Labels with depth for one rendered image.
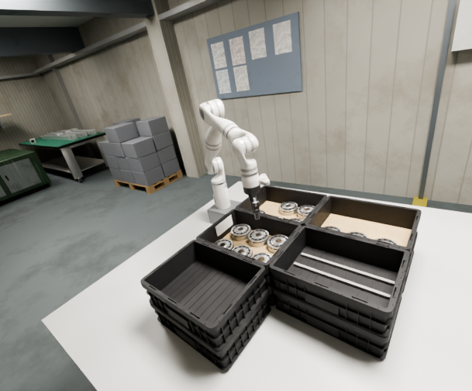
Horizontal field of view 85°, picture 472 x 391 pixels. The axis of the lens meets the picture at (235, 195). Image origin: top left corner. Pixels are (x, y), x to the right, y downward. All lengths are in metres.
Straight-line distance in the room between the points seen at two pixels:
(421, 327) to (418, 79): 2.36
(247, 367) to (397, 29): 2.87
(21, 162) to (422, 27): 6.57
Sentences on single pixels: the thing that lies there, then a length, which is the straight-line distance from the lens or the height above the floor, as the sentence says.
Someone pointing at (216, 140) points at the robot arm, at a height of 1.28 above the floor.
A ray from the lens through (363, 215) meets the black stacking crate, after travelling 1.40.
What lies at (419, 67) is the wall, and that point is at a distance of 3.08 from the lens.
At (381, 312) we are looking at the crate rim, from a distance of 0.89.
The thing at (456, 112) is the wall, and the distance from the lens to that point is 3.13.
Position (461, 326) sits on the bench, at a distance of 1.23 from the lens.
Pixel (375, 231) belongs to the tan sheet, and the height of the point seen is 0.83.
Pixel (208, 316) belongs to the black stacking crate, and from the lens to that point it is 1.02.
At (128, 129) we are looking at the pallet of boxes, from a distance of 4.63.
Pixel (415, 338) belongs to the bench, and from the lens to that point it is 1.15.
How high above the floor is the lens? 1.59
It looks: 26 degrees down
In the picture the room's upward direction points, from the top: 11 degrees counter-clockwise
